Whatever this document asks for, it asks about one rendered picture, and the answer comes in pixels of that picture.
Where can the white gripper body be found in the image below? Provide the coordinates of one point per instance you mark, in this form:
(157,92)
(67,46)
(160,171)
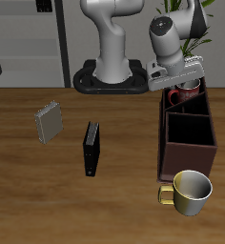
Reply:
(184,75)

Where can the red mug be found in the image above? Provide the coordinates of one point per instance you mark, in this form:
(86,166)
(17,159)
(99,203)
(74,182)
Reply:
(189,94)

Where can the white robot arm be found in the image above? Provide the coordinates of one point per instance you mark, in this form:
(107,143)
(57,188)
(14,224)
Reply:
(112,47)

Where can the dark brown desk caddy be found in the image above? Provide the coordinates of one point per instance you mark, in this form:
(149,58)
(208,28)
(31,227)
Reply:
(187,155)

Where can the yellow and white mug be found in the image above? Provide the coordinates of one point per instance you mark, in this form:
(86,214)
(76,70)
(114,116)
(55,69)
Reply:
(189,200)

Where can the green pot plant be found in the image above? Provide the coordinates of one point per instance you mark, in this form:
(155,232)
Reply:
(194,44)

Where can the black book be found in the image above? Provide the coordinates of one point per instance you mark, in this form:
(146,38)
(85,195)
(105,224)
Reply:
(92,152)

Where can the grey book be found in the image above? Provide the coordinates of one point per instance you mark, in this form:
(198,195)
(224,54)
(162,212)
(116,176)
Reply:
(50,123)

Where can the black box on shelf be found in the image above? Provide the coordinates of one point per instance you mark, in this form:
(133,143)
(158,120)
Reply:
(44,4)

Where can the grey shelf unit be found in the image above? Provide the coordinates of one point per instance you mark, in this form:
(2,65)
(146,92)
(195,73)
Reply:
(25,47)

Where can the flat black base plate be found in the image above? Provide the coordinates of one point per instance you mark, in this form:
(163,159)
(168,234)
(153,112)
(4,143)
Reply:
(81,84)

